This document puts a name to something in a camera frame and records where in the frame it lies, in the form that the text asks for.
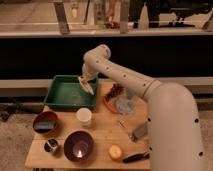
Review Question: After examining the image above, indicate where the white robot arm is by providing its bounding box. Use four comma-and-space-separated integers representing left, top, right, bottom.
82, 44, 206, 171

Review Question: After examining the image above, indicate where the green plastic tray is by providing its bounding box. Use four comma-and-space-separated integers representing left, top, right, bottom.
44, 75, 98, 110

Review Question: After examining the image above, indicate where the brown grape bunch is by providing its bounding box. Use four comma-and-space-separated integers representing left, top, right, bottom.
104, 83, 124, 101

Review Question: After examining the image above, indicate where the white paper cup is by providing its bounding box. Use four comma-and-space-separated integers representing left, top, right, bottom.
76, 108, 92, 126

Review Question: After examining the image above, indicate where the brown wooden bowl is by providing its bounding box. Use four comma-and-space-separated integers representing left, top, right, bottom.
33, 111, 58, 135

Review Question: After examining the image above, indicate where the wooden folding table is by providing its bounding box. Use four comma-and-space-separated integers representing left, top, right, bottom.
25, 82, 150, 171

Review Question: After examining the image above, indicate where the blue sponge in bowl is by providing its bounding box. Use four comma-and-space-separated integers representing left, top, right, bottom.
34, 122, 54, 131

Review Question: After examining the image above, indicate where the dark purple bowl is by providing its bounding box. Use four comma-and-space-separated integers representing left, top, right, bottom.
64, 130, 94, 162

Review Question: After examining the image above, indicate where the grey rectangular block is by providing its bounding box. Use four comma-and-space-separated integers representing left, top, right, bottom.
132, 123, 148, 140

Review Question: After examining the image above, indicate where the small metal can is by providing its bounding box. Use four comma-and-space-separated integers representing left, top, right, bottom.
44, 139, 59, 154

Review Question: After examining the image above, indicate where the orange fruit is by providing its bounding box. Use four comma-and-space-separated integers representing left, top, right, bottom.
108, 144, 123, 161

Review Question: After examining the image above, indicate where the black handled peeler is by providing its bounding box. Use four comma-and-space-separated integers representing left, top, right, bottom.
122, 153, 150, 163

